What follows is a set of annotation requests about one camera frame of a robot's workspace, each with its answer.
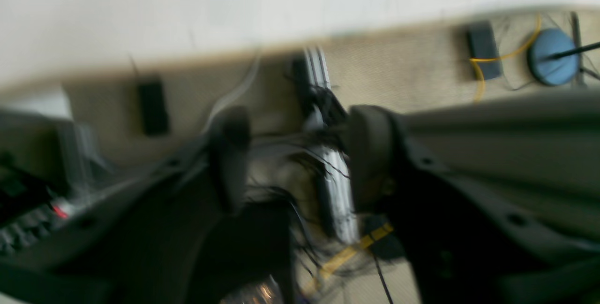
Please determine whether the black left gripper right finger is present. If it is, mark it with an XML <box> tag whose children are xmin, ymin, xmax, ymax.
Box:
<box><xmin>347</xmin><ymin>106</ymin><xmax>599</xmax><ymax>304</ymax></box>

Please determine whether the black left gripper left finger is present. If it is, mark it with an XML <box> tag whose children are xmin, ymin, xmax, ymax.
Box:
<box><xmin>1</xmin><ymin>107</ymin><xmax>251</xmax><ymax>304</ymax></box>

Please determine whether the black power brick left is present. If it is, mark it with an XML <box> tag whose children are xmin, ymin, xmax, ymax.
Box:
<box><xmin>135</xmin><ymin>76</ymin><xmax>171</xmax><ymax>137</ymax></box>

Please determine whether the black power brick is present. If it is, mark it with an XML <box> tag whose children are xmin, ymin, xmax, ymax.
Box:
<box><xmin>466</xmin><ymin>21</ymin><xmax>503</xmax><ymax>80</ymax></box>
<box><xmin>135</xmin><ymin>76</ymin><xmax>171</xmax><ymax>137</ymax></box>

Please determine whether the black round stand base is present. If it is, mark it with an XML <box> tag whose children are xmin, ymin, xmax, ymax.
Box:
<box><xmin>527</xmin><ymin>28</ymin><xmax>579</xmax><ymax>86</ymax></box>

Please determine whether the black power brick right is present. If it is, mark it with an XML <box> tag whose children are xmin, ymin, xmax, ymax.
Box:
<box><xmin>466</xmin><ymin>21</ymin><xmax>503</xmax><ymax>80</ymax></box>

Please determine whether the black stand pole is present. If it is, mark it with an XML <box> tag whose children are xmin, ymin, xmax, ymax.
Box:
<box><xmin>547</xmin><ymin>42</ymin><xmax>600</xmax><ymax>60</ymax></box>

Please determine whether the yellow cable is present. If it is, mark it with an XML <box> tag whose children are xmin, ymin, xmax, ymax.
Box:
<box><xmin>470</xmin><ymin>13</ymin><xmax>543</xmax><ymax>103</ymax></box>

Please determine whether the aluminium frame post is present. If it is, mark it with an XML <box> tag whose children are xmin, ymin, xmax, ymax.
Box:
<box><xmin>291</xmin><ymin>46</ymin><xmax>360</xmax><ymax>244</ymax></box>

